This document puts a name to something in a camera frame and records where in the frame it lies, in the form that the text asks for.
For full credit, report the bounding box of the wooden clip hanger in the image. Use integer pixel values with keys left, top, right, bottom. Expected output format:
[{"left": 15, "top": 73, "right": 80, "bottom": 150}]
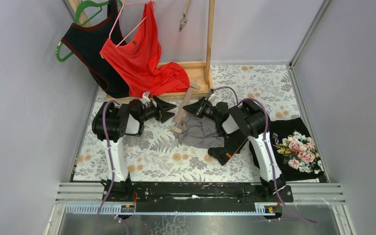
[{"left": 170, "top": 83, "right": 201, "bottom": 133}]

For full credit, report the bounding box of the grey striped underwear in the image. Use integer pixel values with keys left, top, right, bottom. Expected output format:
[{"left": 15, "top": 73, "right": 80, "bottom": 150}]
[{"left": 174, "top": 114, "right": 225, "bottom": 149}]

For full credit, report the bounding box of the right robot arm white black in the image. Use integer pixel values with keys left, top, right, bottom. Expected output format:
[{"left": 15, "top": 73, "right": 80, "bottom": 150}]
[{"left": 176, "top": 97, "right": 286, "bottom": 193}]

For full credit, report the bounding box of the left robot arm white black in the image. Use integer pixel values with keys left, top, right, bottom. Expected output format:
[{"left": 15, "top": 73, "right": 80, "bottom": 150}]
[{"left": 91, "top": 96, "right": 176, "bottom": 182}]

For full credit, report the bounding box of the black underwear orange trim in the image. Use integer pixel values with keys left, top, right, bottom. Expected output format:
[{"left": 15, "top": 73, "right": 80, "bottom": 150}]
[{"left": 208, "top": 130, "right": 248, "bottom": 165}]

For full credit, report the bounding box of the green plastic hanger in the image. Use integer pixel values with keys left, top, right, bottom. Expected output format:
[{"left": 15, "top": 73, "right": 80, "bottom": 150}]
[{"left": 56, "top": 0, "right": 124, "bottom": 63}]

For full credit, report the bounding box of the wooden clothes rack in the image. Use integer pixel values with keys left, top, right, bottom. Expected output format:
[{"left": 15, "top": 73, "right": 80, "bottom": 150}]
[{"left": 67, "top": 0, "right": 215, "bottom": 101}]

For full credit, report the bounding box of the floral patterned table mat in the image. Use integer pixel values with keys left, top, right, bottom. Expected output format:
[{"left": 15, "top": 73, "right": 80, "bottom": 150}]
[{"left": 72, "top": 65, "right": 300, "bottom": 182}]

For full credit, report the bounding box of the black floral garment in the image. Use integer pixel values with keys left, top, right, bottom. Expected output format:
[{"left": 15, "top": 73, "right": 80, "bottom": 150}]
[{"left": 268, "top": 118, "right": 325, "bottom": 182}]

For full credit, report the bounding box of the dark tank top red trim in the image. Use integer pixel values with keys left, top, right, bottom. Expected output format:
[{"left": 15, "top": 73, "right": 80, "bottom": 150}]
[{"left": 61, "top": 0, "right": 129, "bottom": 98}]

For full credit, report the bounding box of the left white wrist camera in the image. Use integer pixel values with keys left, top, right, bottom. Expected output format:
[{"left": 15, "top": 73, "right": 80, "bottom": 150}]
[{"left": 141, "top": 92, "right": 151, "bottom": 103}]

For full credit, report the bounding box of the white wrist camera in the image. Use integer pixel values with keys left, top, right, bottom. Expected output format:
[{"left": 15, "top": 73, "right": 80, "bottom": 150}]
[
  {"left": 208, "top": 89, "right": 216, "bottom": 102},
  {"left": 141, "top": 92, "right": 151, "bottom": 103}
]

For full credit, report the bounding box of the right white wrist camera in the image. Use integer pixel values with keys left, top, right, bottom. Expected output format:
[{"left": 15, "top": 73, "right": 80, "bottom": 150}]
[{"left": 208, "top": 89, "right": 216, "bottom": 102}]

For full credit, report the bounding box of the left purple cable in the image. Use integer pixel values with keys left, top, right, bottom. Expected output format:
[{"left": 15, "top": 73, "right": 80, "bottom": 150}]
[{"left": 92, "top": 99, "right": 122, "bottom": 235}]

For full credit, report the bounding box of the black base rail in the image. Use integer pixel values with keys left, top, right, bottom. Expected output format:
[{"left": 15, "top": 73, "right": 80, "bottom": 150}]
[{"left": 101, "top": 180, "right": 294, "bottom": 213}]

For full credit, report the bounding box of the pink wire hanger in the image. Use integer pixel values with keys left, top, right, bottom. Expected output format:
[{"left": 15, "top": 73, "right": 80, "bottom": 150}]
[{"left": 113, "top": 0, "right": 158, "bottom": 49}]

